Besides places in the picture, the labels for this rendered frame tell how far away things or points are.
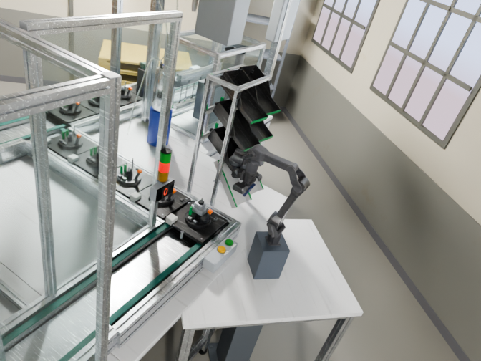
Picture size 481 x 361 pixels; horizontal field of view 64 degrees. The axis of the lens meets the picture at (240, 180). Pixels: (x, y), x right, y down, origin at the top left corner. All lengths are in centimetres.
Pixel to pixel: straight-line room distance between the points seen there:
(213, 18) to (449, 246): 248
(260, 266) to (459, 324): 196
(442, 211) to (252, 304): 205
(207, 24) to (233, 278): 182
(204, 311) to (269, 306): 31
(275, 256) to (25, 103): 143
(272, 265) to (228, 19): 172
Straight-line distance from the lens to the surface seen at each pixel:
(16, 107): 74
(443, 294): 357
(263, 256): 190
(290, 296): 201
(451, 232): 346
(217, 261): 190
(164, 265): 190
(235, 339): 239
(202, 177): 260
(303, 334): 303
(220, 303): 187
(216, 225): 207
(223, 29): 292
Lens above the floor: 231
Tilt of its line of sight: 33 degrees down
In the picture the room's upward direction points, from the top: 15 degrees clockwise
